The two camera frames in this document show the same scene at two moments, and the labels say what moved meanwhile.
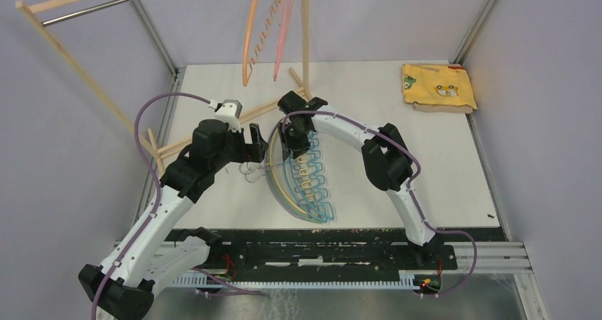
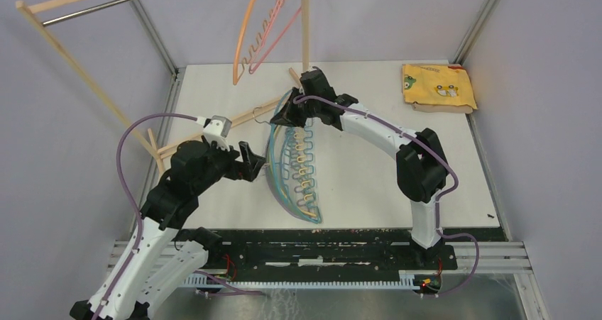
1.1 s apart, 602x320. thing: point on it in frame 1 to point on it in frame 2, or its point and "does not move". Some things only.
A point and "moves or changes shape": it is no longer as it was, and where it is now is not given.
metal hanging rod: (81, 13) does not move
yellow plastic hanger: (305, 182) moves or changes shape
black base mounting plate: (324, 251) does not move
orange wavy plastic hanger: (248, 63) moves or changes shape
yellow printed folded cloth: (441, 88) does not move
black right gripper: (297, 147) to (287, 116)
